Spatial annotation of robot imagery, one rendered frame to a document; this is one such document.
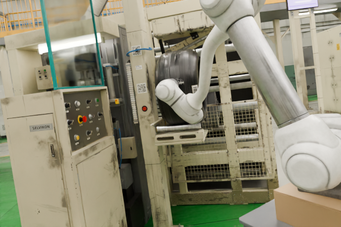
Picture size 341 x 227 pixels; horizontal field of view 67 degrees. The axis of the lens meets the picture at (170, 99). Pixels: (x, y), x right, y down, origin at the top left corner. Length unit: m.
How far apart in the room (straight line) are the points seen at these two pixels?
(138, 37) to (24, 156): 1.10
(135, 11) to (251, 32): 1.31
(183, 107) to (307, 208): 0.68
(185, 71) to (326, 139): 1.09
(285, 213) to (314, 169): 0.36
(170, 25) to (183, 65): 0.58
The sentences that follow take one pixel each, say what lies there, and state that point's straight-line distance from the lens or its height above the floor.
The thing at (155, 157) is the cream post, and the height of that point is 0.67.
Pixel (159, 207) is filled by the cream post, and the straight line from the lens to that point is 2.21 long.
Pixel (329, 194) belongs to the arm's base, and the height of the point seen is 0.78.
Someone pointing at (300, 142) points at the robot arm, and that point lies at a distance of 0.84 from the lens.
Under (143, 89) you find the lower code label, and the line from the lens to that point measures 2.00.
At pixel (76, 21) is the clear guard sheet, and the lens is 1.85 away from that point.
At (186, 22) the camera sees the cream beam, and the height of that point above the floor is 1.71.
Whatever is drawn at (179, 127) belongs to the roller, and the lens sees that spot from 1.89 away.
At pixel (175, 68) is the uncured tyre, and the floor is 1.32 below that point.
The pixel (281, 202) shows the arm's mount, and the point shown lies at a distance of 1.11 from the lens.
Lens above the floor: 1.21
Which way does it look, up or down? 3 degrees down
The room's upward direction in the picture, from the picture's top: 8 degrees counter-clockwise
